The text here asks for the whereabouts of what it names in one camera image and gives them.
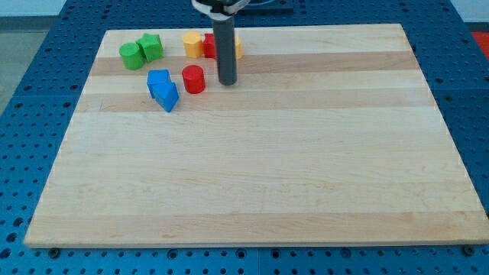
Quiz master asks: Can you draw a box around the red cylinder block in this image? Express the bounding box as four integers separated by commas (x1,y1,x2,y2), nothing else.
182,65,206,94

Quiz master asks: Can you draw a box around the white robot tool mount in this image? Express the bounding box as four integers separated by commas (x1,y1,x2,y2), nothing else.
191,0,251,21

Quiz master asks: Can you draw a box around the yellow hexagon block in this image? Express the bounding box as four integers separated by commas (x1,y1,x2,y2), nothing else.
182,31,202,59

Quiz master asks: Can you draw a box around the yellow block behind rod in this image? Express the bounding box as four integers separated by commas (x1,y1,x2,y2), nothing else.
235,36,243,60

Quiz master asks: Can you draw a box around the green star block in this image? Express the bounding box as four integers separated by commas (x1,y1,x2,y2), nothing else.
136,34,164,63

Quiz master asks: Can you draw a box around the red block behind rod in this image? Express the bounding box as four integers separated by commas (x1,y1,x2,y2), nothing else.
202,33,216,59

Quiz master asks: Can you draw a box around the blue cube block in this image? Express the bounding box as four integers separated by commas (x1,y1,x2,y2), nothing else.
147,69,171,99

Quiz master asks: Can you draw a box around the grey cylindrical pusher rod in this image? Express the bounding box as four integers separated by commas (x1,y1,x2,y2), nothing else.
212,16,238,86

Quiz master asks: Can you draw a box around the green cylinder block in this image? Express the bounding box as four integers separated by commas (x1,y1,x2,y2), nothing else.
119,43,145,70

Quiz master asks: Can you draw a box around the blue triangle block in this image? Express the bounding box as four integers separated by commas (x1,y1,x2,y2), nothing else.
153,82,180,112

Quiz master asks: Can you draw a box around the light wooden board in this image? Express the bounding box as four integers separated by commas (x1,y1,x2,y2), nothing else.
24,24,488,248

